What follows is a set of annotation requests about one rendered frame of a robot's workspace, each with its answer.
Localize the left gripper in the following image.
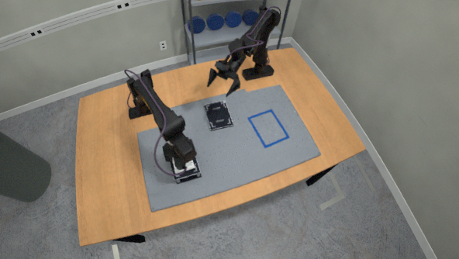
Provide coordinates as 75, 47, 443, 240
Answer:
207, 59, 240, 97

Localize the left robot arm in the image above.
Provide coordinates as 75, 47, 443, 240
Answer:
228, 5, 281, 78

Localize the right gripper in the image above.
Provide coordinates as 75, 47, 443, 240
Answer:
162, 137, 195, 167

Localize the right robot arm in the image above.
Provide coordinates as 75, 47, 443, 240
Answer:
127, 69, 197, 163

